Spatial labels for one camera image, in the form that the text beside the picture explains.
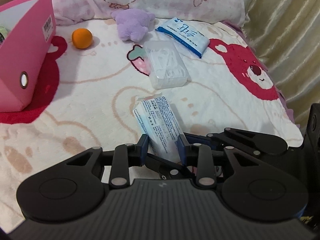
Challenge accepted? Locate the pink storage box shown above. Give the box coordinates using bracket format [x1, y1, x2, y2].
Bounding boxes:
[0, 0, 56, 112]

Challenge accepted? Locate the purple plush toy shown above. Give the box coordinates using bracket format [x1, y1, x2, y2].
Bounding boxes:
[111, 9, 156, 42]

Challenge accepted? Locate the blue white wipes pack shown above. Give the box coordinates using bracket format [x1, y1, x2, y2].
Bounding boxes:
[156, 17, 209, 59]

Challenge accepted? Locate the gold curtain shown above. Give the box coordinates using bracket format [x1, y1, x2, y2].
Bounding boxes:
[244, 0, 319, 131]

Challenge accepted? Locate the orange ball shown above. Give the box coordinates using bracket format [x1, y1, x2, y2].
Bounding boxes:
[71, 28, 93, 49]

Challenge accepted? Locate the clear plastic floss box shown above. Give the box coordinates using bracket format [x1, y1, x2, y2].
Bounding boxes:
[143, 41, 189, 89]

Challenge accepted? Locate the bear pattern blanket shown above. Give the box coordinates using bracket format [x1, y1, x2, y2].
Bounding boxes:
[1, 20, 303, 232]

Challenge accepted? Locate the blue white tissue pack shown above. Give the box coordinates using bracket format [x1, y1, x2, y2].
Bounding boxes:
[132, 94, 183, 163]

